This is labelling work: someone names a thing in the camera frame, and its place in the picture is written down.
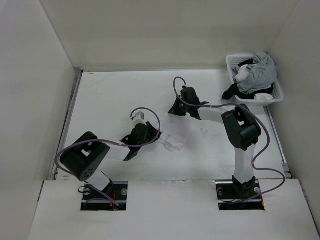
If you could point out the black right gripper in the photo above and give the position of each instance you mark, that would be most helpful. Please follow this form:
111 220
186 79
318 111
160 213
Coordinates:
175 110

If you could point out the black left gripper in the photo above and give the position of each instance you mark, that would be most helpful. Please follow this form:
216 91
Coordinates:
152 131

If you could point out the white tank top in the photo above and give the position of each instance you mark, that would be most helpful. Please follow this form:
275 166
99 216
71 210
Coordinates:
175 131

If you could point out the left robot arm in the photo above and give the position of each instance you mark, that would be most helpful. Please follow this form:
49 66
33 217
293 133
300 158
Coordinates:
84 159

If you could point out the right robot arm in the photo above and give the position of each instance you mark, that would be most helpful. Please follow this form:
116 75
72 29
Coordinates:
241 128

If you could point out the black tank top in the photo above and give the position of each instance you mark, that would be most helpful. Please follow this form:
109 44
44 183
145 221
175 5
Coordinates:
234 91

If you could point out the white plastic laundry basket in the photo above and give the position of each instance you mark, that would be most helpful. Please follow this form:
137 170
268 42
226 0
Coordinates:
232 61

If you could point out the white garment in basket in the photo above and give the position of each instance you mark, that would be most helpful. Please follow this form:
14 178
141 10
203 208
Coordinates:
243 72

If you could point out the small white cloth in basket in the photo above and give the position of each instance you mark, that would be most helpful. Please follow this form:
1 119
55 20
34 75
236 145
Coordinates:
263 97

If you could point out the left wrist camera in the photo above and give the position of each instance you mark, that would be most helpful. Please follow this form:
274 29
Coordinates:
138 119

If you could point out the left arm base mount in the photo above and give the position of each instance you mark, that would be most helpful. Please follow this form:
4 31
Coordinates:
94 201

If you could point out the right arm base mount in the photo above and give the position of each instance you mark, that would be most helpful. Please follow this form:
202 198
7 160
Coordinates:
230 199

